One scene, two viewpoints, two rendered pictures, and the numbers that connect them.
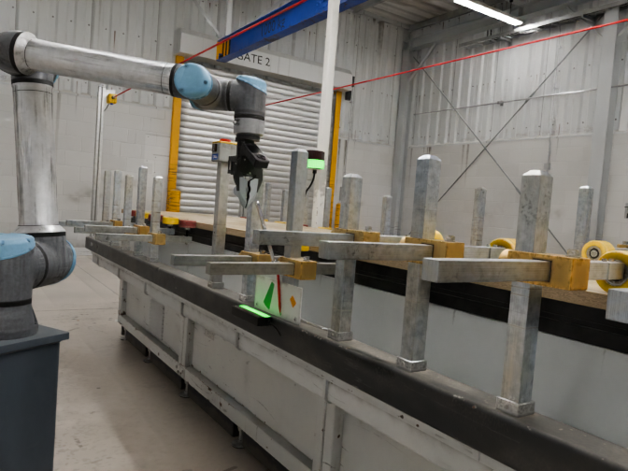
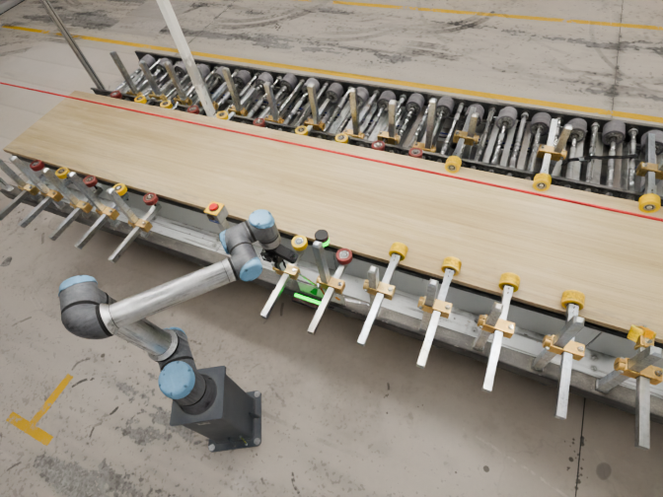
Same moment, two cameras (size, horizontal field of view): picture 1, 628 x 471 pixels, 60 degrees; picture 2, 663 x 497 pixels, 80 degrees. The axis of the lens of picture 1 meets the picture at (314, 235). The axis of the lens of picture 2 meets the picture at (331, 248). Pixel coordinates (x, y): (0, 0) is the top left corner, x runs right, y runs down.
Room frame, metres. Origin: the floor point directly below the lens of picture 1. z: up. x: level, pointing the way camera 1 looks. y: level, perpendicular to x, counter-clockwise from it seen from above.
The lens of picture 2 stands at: (0.59, 0.40, 2.51)
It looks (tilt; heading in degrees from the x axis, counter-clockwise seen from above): 54 degrees down; 337
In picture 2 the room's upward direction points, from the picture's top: 11 degrees counter-clockwise
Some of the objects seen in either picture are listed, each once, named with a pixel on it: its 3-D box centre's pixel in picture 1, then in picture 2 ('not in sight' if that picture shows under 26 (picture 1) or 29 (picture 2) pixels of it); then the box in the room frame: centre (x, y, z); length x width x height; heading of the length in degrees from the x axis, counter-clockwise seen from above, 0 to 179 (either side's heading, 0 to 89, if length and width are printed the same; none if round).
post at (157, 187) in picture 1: (154, 226); (132, 217); (2.57, 0.75, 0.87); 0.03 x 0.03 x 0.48; 34
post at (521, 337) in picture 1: (523, 315); (485, 331); (0.90, -0.36, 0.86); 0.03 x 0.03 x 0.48; 34
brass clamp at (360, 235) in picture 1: (353, 239); (379, 289); (1.30, -0.09, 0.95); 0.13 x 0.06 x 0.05; 34
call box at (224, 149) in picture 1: (224, 153); (216, 213); (1.95, 0.34, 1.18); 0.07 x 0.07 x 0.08; 34
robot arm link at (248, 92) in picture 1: (249, 98); (263, 226); (1.63, 0.22, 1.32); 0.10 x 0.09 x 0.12; 85
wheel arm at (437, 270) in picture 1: (542, 268); (498, 331); (0.86, -0.36, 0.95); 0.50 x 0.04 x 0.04; 124
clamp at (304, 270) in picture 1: (296, 267); (331, 283); (1.51, 0.04, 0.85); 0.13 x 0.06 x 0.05; 34
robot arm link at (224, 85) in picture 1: (211, 93); (238, 239); (1.63, 0.33, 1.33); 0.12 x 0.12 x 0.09; 85
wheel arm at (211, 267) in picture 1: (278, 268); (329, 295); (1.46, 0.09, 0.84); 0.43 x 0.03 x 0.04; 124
